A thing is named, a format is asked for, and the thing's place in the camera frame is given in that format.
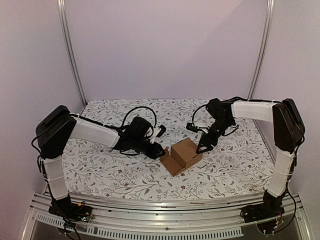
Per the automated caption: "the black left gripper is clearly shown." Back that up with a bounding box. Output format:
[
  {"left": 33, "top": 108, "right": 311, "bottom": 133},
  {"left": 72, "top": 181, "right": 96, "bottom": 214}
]
[{"left": 131, "top": 136, "right": 166, "bottom": 160}]

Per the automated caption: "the brown cardboard box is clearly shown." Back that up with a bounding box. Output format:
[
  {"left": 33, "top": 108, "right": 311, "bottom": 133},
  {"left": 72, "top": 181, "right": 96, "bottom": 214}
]
[{"left": 160, "top": 137, "right": 203, "bottom": 177}]

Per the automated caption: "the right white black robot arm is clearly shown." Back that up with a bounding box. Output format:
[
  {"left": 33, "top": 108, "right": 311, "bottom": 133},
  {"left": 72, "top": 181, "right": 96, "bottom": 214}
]
[{"left": 196, "top": 96, "right": 306, "bottom": 199}]

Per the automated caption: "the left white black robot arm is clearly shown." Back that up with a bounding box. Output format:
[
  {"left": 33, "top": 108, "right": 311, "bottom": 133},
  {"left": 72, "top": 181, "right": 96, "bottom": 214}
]
[{"left": 30, "top": 105, "right": 166, "bottom": 217}]

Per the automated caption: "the floral patterned table mat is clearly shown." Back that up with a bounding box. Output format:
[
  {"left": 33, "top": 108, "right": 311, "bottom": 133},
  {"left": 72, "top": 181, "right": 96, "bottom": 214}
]
[{"left": 62, "top": 99, "right": 274, "bottom": 201}]

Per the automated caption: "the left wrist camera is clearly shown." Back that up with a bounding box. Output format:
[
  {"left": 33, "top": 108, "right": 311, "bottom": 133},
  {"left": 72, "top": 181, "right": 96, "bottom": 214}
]
[{"left": 149, "top": 124, "right": 166, "bottom": 144}]

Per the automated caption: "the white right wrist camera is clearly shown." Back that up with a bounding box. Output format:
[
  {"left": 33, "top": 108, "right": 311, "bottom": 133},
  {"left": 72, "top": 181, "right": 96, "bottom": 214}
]
[{"left": 186, "top": 122, "right": 209, "bottom": 134}]

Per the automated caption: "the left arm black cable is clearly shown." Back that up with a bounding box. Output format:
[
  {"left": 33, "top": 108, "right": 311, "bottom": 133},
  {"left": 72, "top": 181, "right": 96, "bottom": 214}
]
[{"left": 122, "top": 106, "right": 158, "bottom": 133}]

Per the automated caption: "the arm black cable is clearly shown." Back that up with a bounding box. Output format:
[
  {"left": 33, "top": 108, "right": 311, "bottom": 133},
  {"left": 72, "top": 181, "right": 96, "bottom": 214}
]
[
  {"left": 122, "top": 106, "right": 158, "bottom": 133},
  {"left": 191, "top": 96, "right": 276, "bottom": 128}
]

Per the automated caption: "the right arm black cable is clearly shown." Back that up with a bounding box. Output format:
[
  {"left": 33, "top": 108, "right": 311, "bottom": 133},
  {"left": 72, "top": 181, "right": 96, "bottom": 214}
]
[{"left": 191, "top": 96, "right": 276, "bottom": 128}]

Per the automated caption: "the aluminium front rail frame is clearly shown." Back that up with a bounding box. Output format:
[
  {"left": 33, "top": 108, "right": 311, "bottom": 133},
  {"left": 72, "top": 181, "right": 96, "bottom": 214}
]
[{"left": 21, "top": 191, "right": 313, "bottom": 240}]

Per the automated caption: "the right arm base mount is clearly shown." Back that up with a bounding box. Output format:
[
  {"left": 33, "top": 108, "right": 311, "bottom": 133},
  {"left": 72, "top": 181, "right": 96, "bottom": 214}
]
[{"left": 240, "top": 191, "right": 285, "bottom": 223}]

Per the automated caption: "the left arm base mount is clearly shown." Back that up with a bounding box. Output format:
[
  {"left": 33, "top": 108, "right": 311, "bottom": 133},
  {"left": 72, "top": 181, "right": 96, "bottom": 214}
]
[{"left": 48, "top": 194, "right": 93, "bottom": 222}]

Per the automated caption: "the right aluminium corner post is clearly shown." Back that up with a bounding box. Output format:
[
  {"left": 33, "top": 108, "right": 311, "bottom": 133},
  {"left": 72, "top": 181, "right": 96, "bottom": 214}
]
[{"left": 247, "top": 0, "right": 275, "bottom": 99}]

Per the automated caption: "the aluminium corner post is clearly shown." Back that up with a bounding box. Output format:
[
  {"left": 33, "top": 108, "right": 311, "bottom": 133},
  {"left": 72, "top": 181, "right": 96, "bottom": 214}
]
[
  {"left": 247, "top": 0, "right": 275, "bottom": 99},
  {"left": 56, "top": 0, "right": 88, "bottom": 107}
]

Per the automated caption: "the left aluminium corner post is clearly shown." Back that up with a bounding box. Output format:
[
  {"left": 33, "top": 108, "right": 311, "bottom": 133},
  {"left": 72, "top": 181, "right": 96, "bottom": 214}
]
[{"left": 56, "top": 0, "right": 88, "bottom": 107}]

